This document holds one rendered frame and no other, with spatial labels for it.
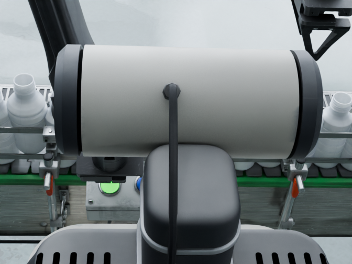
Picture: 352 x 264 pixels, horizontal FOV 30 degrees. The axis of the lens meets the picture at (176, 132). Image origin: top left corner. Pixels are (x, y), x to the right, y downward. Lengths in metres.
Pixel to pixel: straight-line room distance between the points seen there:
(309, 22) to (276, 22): 2.71
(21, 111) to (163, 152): 0.83
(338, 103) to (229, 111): 0.87
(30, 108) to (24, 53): 2.08
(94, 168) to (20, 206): 0.37
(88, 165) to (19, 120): 0.24
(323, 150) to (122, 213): 0.43
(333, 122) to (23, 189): 0.61
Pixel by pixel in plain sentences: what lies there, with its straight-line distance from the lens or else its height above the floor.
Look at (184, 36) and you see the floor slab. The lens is 3.39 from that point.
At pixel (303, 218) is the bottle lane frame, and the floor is 0.88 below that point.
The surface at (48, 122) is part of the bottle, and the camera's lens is 1.22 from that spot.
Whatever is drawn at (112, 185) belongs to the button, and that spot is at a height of 1.12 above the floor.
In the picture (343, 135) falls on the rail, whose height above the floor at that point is 1.11.
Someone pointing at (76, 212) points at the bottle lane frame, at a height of 0.90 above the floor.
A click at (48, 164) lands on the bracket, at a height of 1.10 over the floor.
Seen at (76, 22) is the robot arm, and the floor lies 1.48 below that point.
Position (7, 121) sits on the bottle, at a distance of 1.25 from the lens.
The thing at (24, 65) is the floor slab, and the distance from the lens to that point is 3.20.
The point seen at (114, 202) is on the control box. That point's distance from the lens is 1.10.
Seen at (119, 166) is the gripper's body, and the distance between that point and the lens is 0.99.
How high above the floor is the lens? 1.94
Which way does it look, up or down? 43 degrees down
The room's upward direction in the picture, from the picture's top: 5 degrees clockwise
